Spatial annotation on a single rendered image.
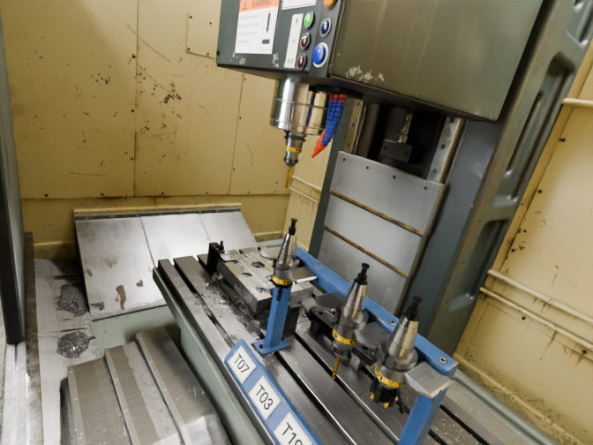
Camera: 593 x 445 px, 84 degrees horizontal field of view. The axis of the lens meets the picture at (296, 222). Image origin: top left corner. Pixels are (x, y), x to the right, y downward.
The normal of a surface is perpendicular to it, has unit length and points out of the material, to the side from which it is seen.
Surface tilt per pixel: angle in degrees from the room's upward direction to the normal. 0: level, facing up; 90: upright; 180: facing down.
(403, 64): 90
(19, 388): 0
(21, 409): 0
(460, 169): 90
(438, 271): 90
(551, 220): 90
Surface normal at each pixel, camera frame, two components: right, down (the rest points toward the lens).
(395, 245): -0.77, 0.07
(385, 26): 0.59, 0.38
